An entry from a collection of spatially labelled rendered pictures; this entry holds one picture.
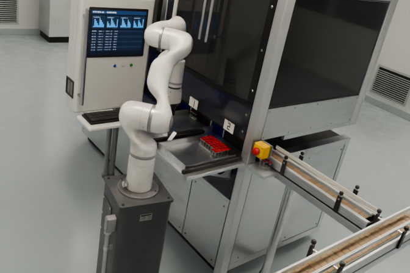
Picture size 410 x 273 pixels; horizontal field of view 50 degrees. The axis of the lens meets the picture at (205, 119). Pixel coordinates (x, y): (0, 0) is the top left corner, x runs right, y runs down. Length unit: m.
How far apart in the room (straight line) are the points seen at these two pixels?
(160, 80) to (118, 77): 1.04
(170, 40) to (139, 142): 0.48
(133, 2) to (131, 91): 0.60
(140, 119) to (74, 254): 1.38
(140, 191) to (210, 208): 0.82
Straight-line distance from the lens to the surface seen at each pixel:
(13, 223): 3.28
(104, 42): 2.81
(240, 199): 2.56
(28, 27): 7.57
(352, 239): 1.98
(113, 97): 2.98
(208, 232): 2.85
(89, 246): 3.08
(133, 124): 1.89
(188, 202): 2.95
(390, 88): 7.09
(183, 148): 2.45
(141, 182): 2.01
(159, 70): 1.94
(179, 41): 2.00
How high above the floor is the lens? 2.01
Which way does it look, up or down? 23 degrees down
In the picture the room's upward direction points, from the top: 11 degrees clockwise
